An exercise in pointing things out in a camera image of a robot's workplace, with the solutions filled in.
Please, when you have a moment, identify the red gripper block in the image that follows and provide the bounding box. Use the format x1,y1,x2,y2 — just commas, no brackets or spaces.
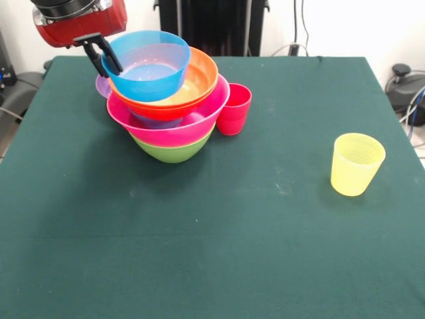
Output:
32,0,129,79

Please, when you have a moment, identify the straight-sided blue bowl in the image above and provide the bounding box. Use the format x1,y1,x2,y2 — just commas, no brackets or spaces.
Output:
100,30,192,103

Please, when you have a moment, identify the orange bowl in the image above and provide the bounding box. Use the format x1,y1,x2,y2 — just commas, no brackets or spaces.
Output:
107,46,219,110
111,79,218,121

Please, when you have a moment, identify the small cyan bowl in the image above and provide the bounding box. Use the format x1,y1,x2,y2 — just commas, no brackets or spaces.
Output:
128,108,183,130

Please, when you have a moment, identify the large magenta bowl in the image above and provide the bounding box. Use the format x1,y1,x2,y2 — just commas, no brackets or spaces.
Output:
106,74,231,148

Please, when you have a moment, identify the yellow cup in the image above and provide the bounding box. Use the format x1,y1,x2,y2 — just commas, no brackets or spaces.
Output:
330,132,386,197

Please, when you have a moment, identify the purple bowl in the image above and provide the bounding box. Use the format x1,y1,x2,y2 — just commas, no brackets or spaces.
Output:
95,74,113,100

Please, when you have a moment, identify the black computer box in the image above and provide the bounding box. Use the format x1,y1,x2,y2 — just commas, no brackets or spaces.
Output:
0,28,17,90

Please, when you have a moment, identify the green bowl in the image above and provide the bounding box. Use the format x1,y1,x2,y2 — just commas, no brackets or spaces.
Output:
129,128,216,163

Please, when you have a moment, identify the red cup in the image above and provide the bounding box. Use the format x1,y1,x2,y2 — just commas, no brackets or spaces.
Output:
216,82,252,136

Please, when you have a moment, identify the dark green table cloth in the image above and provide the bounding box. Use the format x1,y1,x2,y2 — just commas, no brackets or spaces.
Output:
0,54,425,319

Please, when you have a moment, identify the black pedestal foot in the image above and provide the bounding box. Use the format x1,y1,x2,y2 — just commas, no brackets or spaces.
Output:
9,70,46,116
384,63,425,112

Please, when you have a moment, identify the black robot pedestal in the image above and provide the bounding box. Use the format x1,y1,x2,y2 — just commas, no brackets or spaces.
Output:
153,0,270,57

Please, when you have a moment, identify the white cable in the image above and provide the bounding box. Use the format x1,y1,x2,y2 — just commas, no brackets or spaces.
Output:
270,0,311,58

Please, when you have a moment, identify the tangle of cables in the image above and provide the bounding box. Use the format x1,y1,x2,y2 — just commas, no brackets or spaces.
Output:
398,84,425,134

